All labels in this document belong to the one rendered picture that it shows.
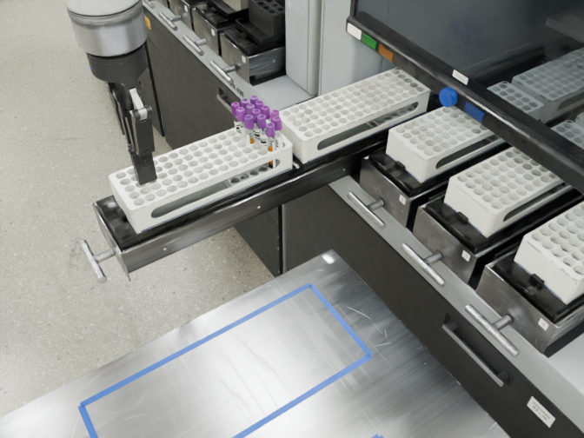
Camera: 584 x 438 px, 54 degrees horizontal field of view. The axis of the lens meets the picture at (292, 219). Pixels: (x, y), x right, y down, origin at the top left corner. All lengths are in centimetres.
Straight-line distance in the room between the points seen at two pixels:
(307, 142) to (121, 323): 104
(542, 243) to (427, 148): 25
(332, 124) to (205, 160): 24
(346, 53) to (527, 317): 60
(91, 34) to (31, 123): 199
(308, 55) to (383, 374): 77
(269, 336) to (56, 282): 133
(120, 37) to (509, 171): 63
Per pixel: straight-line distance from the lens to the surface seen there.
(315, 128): 104
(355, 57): 117
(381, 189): 106
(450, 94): 93
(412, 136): 104
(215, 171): 96
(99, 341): 185
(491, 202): 94
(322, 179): 107
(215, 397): 75
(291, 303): 82
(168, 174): 96
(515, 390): 104
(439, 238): 98
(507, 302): 94
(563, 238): 93
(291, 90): 137
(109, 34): 76
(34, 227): 224
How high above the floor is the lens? 148
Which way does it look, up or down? 46 degrees down
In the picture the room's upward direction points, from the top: straight up
